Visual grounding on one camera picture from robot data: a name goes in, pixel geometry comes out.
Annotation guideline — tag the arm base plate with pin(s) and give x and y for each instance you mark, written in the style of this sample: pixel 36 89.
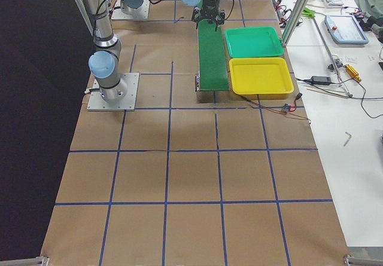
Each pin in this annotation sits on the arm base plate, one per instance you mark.
pixel 120 98
pixel 118 15

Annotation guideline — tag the small circuit board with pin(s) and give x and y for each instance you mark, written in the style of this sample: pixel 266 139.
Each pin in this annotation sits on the small circuit board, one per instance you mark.
pixel 286 108

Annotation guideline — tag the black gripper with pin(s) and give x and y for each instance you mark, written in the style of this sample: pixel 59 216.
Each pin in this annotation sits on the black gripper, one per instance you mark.
pixel 210 6

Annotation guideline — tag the aluminium frame post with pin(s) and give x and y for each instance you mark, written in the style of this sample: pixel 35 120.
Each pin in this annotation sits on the aluminium frame post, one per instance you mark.
pixel 292 22

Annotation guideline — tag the green conveyor belt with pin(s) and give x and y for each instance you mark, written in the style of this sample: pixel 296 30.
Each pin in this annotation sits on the green conveyor belt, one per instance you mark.
pixel 212 75

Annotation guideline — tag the blue teach pendant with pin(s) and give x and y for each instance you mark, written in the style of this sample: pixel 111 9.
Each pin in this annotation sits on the blue teach pendant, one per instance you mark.
pixel 345 30

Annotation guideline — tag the yellow plastic tray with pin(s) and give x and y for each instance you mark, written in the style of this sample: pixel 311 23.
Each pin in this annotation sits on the yellow plastic tray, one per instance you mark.
pixel 260 76

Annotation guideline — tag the gold resistor block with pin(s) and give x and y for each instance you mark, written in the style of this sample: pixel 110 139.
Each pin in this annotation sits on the gold resistor block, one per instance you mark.
pixel 352 72

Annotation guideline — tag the black power adapter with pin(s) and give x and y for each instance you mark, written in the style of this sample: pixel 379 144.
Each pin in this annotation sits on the black power adapter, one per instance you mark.
pixel 321 80

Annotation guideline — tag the silver allen key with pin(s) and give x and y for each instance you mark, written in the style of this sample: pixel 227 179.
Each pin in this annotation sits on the silver allen key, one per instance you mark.
pixel 349 136

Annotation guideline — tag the green plastic tray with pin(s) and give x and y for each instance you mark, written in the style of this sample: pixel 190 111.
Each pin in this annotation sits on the green plastic tray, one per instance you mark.
pixel 260 41

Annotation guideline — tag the green handled reach grabber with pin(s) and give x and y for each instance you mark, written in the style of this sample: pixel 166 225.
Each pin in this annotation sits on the green handled reach grabber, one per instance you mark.
pixel 311 14

